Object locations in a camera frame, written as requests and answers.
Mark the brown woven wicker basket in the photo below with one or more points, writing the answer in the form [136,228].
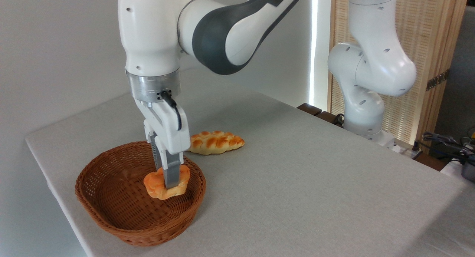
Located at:
[148,231]

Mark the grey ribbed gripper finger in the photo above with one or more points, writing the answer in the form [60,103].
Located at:
[172,171]
[148,135]

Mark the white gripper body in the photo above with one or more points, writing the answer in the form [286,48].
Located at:
[167,131]

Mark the dark brown wooden furniture edge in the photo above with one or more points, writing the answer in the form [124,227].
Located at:
[310,108]

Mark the round orange muffin bread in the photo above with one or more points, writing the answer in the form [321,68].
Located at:
[156,186]

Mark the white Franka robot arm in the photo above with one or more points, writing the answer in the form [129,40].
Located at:
[156,34]

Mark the long braided bread loaf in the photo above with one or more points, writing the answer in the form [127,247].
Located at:
[219,142]

